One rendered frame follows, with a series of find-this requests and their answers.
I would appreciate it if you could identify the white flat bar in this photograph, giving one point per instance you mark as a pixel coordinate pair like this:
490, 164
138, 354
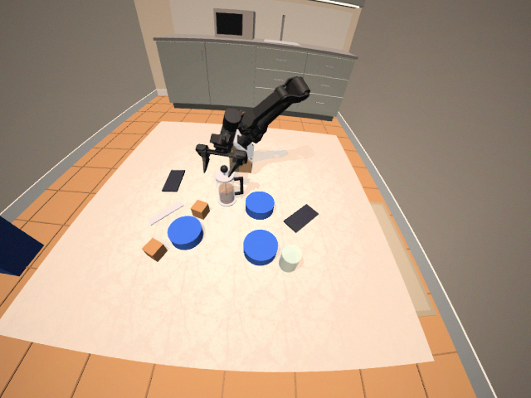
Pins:
165, 213

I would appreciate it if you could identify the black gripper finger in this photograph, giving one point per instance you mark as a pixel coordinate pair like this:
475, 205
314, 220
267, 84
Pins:
235, 163
205, 160

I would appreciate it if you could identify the pale cream cylinder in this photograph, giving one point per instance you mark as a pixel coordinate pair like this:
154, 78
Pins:
289, 259

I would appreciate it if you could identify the blue short cylinder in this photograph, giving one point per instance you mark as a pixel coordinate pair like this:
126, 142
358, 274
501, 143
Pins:
259, 205
260, 247
185, 233

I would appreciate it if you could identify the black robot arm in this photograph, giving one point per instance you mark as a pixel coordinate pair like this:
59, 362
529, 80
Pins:
252, 125

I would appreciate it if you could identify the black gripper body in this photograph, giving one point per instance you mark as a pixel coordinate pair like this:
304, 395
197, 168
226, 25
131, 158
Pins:
221, 151

